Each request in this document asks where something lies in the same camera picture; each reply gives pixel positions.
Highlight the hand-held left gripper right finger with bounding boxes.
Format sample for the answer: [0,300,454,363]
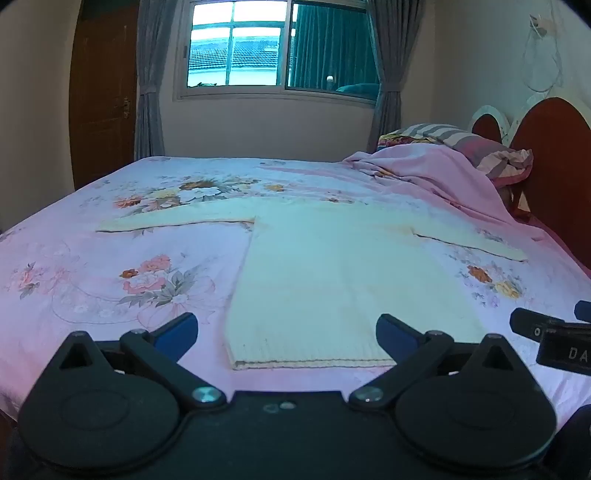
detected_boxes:
[348,313,525,411]

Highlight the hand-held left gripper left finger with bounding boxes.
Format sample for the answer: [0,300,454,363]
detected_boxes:
[58,312,228,411]

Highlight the cream knit sweater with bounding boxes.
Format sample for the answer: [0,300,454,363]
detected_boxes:
[95,196,530,371]

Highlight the bed with pink floral sheet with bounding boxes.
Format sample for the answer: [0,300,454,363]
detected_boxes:
[0,154,591,432]

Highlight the red and white headboard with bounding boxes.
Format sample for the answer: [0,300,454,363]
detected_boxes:
[468,96,591,280]

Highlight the pink blanket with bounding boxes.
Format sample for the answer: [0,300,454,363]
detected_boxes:
[342,142,546,241]

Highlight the colourful floral pillow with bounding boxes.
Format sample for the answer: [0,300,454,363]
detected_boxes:
[378,130,419,149]

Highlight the striped pillow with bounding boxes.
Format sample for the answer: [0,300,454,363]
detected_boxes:
[399,122,534,182]

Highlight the brown wooden door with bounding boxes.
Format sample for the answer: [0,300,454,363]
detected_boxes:
[69,4,140,191]

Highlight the clear plastic bag on hook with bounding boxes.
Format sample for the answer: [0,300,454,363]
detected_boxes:
[521,11,567,94]

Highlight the grey curtain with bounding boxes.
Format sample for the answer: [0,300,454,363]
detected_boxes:
[366,0,426,154]
[133,0,194,161]

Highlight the sliding glass window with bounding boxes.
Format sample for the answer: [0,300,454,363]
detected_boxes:
[173,0,385,108]

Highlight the teal curtain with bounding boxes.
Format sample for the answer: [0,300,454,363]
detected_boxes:
[292,2,380,91]

